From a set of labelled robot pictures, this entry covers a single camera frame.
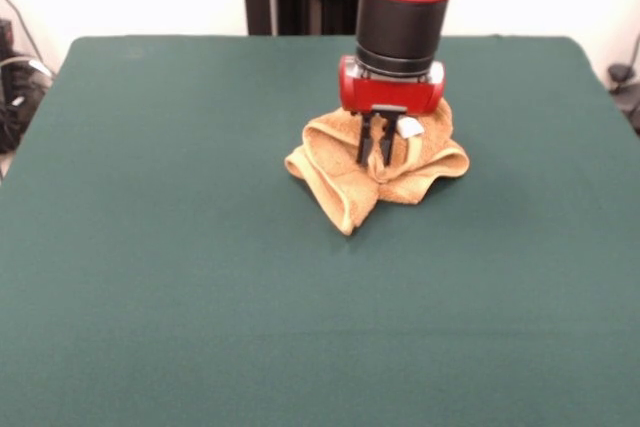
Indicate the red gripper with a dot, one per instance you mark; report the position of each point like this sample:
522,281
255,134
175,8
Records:
390,94

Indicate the yellow terry towel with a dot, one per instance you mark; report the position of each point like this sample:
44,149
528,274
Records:
340,182

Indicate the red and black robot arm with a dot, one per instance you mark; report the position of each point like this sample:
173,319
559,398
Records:
400,22

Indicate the dark green tablecloth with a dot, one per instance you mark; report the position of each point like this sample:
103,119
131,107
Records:
150,272

